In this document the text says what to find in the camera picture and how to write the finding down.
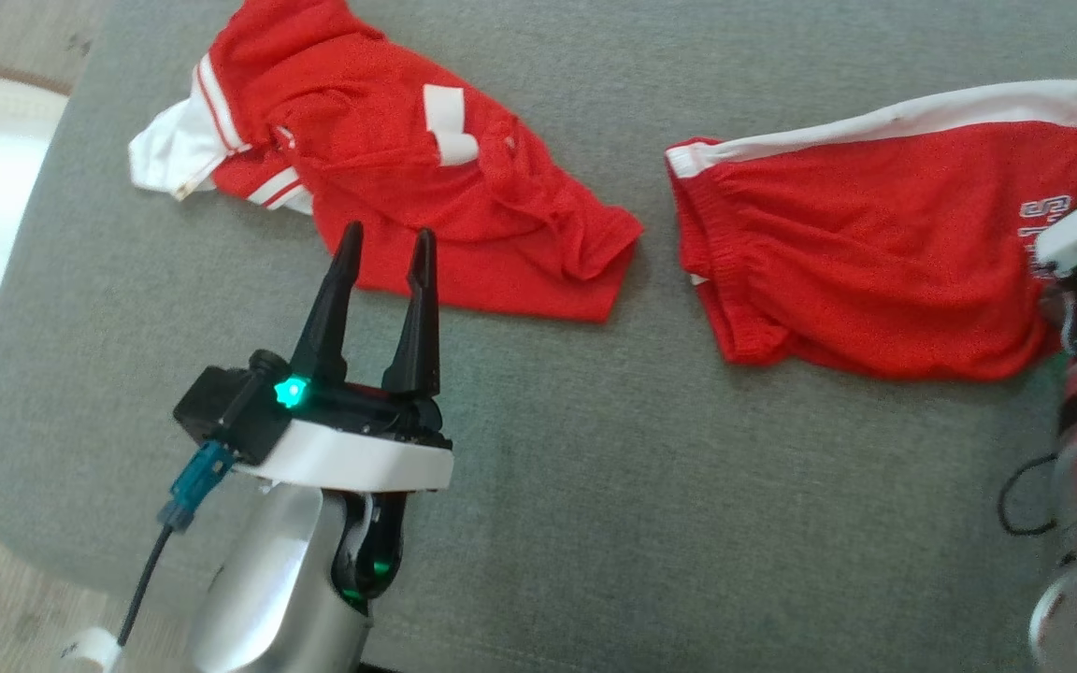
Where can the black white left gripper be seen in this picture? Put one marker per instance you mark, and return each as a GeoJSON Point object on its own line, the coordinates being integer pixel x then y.
{"type": "Point", "coordinates": [361, 463]}

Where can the red printed t-shirt white trim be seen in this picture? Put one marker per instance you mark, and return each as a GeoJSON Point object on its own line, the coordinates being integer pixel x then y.
{"type": "Point", "coordinates": [389, 187]}

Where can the red shorts white side stripe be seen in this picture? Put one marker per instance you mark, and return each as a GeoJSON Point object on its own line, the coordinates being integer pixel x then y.
{"type": "Point", "coordinates": [856, 252]}

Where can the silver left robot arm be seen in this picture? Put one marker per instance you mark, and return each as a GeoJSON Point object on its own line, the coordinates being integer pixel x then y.
{"type": "Point", "coordinates": [267, 598]}

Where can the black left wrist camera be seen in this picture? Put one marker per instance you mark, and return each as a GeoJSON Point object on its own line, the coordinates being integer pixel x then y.
{"type": "Point", "coordinates": [221, 411]}

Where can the blue left camera connector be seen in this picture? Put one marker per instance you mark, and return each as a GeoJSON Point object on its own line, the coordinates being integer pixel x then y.
{"type": "Point", "coordinates": [197, 486]}

